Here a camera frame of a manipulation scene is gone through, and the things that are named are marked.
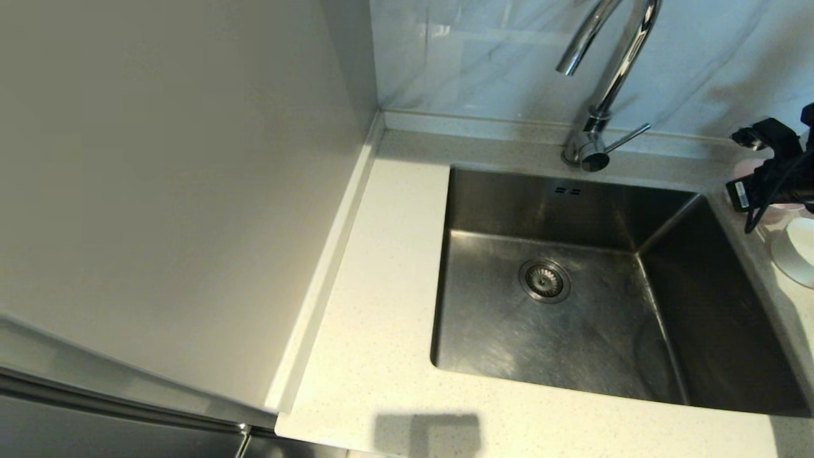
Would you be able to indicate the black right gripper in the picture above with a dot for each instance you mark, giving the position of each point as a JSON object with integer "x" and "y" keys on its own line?
{"x": 795, "y": 181}

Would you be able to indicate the pink bowl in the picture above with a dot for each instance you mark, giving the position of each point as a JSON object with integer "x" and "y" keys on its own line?
{"x": 750, "y": 170}

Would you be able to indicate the white bowl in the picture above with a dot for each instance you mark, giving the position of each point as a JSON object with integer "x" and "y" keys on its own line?
{"x": 798, "y": 251}

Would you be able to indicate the chrome gooseneck faucet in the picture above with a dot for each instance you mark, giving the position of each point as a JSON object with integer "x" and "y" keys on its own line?
{"x": 626, "y": 57}

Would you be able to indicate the stainless steel sink basin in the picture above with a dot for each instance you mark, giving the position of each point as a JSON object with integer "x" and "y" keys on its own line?
{"x": 572, "y": 331}

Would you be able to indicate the round metal drain strainer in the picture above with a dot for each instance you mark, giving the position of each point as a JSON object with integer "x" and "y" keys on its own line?
{"x": 544, "y": 280}

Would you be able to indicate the grey base cabinet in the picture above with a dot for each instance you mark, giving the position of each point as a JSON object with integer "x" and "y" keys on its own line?
{"x": 292, "y": 448}

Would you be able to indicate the tall cabinet unit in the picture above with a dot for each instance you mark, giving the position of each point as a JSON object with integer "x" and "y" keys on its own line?
{"x": 159, "y": 191}

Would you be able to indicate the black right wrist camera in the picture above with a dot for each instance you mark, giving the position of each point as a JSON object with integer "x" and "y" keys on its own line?
{"x": 741, "y": 194}

